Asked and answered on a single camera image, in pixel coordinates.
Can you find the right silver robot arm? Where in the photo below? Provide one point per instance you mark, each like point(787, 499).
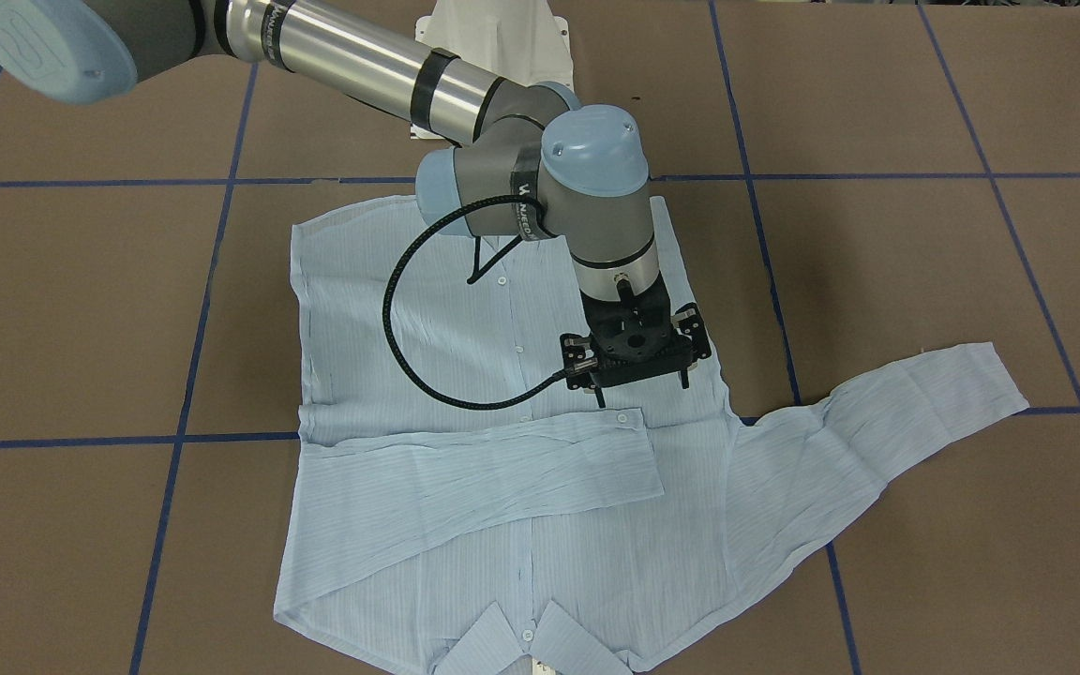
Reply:
point(527, 161)

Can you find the white camera mast base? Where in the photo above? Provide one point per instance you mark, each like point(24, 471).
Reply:
point(523, 41)

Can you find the light blue button shirt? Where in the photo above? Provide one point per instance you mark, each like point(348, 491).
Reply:
point(430, 540)

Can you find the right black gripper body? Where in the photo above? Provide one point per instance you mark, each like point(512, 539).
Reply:
point(696, 330)

